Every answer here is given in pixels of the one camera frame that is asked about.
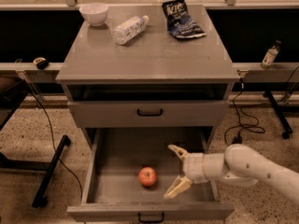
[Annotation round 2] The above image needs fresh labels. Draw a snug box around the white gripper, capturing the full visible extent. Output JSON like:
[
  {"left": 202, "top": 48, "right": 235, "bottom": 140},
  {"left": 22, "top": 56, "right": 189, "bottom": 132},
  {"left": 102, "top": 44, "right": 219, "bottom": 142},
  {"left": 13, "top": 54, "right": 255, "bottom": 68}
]
[{"left": 164, "top": 145, "right": 207, "bottom": 200}]

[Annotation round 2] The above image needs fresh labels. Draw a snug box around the red apple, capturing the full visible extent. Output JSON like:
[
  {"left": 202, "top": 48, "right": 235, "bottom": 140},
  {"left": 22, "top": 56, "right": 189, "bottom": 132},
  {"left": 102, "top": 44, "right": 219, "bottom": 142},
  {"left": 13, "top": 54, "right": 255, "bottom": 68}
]
[{"left": 138, "top": 167, "right": 157, "bottom": 187}]

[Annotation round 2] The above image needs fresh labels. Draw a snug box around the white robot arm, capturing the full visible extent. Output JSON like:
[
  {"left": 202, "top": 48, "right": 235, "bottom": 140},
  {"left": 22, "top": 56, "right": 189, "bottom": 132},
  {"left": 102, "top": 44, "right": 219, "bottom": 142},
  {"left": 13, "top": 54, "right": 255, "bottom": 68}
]
[{"left": 164, "top": 144, "right": 299, "bottom": 204}]

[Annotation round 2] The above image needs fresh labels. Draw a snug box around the open grey middle drawer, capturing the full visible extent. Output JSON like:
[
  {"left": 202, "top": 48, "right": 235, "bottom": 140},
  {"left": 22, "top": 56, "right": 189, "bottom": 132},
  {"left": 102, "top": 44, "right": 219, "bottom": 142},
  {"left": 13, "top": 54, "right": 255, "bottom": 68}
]
[{"left": 67, "top": 127, "right": 234, "bottom": 223}]

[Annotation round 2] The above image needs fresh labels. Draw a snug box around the grey drawer cabinet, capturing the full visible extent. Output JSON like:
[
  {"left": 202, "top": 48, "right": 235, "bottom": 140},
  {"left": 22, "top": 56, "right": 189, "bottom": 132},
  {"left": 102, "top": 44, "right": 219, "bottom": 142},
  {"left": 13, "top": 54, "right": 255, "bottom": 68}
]
[{"left": 56, "top": 5, "right": 239, "bottom": 147}]

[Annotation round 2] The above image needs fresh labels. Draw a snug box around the closed grey top drawer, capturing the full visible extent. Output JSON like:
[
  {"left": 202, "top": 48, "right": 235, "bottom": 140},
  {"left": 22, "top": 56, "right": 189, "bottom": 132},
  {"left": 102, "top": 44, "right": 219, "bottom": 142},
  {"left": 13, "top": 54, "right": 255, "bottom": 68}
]
[{"left": 68, "top": 101, "right": 228, "bottom": 128}]

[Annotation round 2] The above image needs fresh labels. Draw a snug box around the black wheeled stand leg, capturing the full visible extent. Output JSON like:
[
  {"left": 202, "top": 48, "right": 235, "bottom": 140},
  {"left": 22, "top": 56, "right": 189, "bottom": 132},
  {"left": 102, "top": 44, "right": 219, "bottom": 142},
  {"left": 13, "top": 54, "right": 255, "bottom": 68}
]
[{"left": 263, "top": 91, "right": 292, "bottom": 139}]

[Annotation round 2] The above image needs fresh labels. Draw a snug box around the small glass bottle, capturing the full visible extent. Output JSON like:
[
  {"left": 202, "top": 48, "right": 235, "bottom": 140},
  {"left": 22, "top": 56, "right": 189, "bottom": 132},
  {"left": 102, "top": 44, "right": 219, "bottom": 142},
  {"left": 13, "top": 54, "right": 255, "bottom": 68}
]
[{"left": 261, "top": 40, "right": 281, "bottom": 69}]

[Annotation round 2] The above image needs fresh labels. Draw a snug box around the blue chip bag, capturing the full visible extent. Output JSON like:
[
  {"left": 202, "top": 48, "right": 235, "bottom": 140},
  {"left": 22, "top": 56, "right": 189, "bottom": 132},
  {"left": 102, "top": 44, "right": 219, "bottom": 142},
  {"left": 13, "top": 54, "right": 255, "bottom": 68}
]
[{"left": 162, "top": 0, "right": 206, "bottom": 39}]

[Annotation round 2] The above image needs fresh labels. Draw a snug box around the clear plastic water bottle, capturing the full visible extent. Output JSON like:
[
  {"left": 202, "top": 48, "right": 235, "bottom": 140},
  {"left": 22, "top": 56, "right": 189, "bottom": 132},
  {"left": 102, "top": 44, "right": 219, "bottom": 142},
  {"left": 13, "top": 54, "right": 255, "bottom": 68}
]
[{"left": 112, "top": 15, "right": 150, "bottom": 45}]

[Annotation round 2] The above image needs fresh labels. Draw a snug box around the black tape measure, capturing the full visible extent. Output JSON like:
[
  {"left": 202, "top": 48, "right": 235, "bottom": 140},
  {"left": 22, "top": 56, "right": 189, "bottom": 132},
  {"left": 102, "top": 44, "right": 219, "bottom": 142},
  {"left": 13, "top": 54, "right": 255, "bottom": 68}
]
[{"left": 34, "top": 57, "right": 49, "bottom": 70}]

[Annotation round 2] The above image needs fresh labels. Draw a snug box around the black table leg stand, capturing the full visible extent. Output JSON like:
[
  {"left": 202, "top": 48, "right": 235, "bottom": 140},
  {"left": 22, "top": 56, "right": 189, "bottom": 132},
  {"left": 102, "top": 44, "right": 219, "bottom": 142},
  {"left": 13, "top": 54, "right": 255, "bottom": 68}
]
[{"left": 0, "top": 135, "right": 71, "bottom": 208}]

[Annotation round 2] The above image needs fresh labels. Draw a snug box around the white bowl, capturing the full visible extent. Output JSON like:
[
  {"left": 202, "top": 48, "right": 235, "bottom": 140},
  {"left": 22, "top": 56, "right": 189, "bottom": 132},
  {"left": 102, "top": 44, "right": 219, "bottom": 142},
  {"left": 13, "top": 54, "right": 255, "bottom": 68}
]
[{"left": 79, "top": 3, "right": 109, "bottom": 26}]

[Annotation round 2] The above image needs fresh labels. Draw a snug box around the black power cable with adapter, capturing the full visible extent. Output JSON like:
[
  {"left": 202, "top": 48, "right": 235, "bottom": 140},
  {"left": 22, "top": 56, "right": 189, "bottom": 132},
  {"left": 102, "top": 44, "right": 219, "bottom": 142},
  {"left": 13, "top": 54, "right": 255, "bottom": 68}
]
[{"left": 223, "top": 77, "right": 266, "bottom": 146}]

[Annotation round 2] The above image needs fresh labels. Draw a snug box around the black cable on floor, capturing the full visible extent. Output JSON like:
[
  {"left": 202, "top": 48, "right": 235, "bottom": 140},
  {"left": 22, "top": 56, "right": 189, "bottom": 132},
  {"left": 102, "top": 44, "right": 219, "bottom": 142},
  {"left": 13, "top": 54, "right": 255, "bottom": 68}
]
[{"left": 29, "top": 91, "right": 84, "bottom": 203}]

